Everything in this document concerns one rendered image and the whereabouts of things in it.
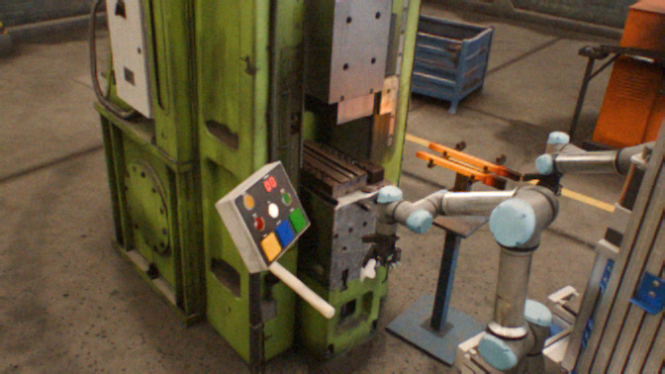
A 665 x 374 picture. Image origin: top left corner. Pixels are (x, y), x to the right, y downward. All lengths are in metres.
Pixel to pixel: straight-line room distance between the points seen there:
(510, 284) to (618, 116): 4.11
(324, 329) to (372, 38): 1.39
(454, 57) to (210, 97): 3.78
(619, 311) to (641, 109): 3.85
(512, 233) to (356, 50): 1.08
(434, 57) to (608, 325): 4.53
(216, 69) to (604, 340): 1.78
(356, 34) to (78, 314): 2.12
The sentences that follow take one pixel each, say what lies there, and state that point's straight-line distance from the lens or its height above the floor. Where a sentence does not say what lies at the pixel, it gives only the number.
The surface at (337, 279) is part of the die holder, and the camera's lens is 2.88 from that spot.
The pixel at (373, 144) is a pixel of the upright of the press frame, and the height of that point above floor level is 1.03.
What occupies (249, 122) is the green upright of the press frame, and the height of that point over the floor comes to 1.29.
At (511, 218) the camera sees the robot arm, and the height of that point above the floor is 1.43.
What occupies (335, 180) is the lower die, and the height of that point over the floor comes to 0.98.
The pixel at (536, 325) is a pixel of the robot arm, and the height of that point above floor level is 1.03.
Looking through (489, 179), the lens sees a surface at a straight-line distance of 2.78.
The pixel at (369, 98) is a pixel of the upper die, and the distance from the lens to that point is 2.61.
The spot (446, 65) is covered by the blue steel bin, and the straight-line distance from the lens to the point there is 6.24.
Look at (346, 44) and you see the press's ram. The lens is 2.44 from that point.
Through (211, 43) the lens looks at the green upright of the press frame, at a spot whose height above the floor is 1.51.
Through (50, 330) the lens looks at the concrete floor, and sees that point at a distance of 3.57.
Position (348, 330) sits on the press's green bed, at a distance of 3.18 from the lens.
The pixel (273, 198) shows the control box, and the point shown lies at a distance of 2.28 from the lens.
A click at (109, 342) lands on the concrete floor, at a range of 3.42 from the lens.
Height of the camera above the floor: 2.26
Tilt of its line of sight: 29 degrees down
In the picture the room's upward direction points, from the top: 4 degrees clockwise
